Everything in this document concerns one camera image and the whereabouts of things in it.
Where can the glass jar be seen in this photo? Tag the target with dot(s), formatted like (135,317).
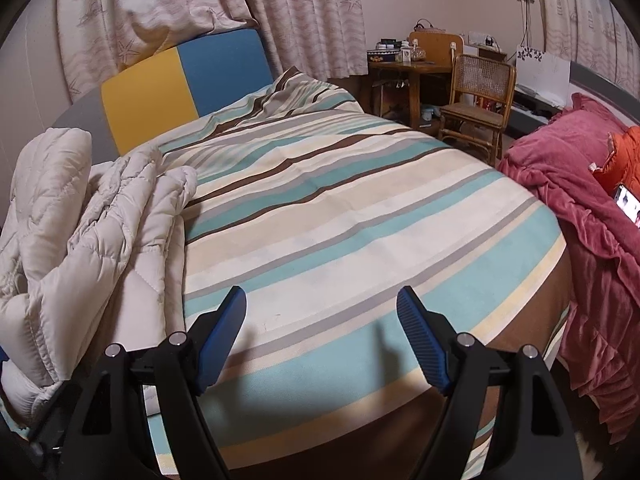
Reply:
(418,52)

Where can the smartphone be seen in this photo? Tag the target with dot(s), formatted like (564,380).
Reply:
(629,202)

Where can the white power strip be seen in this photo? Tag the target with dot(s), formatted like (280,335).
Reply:
(482,40)

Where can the dark round tin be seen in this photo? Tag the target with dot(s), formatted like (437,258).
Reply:
(382,56)

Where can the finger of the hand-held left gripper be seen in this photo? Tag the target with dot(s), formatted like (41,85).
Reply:
(50,420)

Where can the white flower print bag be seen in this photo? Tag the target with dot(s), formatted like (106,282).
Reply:
(545,75)

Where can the wooden board chair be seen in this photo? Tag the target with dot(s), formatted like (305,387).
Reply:
(435,47)

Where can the grey yellow blue headboard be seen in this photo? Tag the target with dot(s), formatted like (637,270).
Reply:
(150,95)

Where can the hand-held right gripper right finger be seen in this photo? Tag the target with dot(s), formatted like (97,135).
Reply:
(420,335)

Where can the orange cloth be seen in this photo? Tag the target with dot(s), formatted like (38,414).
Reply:
(625,160)

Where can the white quilted down jacket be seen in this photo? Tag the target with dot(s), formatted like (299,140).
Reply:
(75,260)

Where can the red ruffled blanket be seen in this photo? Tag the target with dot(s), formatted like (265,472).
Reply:
(575,210)

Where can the ship print curtain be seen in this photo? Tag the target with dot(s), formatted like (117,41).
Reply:
(150,0)

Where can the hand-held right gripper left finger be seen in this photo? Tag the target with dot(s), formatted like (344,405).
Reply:
(225,327)

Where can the grey bed frame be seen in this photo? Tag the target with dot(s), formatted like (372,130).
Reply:
(600,82)

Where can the striped bed cover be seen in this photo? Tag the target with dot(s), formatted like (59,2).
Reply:
(350,210)

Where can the wicker chair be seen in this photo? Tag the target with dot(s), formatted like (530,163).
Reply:
(480,110)

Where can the round wooden table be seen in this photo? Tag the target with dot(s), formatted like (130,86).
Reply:
(400,67)

